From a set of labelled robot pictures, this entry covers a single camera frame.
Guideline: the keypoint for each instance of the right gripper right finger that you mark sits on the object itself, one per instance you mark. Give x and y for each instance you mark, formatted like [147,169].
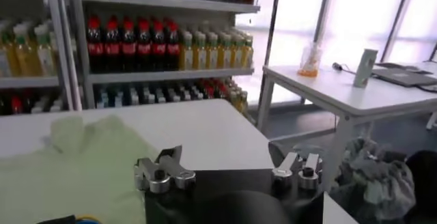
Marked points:
[290,167]

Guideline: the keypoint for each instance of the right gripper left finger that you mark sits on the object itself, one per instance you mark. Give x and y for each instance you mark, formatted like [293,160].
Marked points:
[170,170]

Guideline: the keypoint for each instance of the light green t-shirt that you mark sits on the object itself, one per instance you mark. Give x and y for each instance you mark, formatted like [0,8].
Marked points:
[68,184]

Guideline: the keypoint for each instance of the grey-blue garment pile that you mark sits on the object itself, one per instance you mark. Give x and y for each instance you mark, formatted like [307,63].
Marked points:
[375,177]

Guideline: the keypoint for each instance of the red-cap cola bottle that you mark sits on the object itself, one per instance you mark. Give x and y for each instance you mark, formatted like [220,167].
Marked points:
[172,48]
[215,90]
[205,89]
[158,48]
[143,48]
[94,48]
[112,48]
[128,48]

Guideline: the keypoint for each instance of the white side table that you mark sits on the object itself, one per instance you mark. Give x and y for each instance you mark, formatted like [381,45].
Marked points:
[341,92]

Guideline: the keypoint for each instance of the grey drinks shelf unit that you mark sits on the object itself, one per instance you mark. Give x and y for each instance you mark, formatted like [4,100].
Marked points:
[27,82]
[164,75]

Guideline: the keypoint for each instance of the clear bag with orange contents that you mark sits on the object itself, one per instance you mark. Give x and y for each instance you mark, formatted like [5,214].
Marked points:
[309,65]

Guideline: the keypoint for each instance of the pale green carton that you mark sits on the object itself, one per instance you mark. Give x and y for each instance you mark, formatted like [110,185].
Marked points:
[365,68]

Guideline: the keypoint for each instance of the black window mullion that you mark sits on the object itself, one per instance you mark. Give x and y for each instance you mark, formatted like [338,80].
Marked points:
[272,24]

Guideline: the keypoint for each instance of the grey laptop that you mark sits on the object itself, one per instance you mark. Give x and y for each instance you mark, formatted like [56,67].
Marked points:
[403,76]

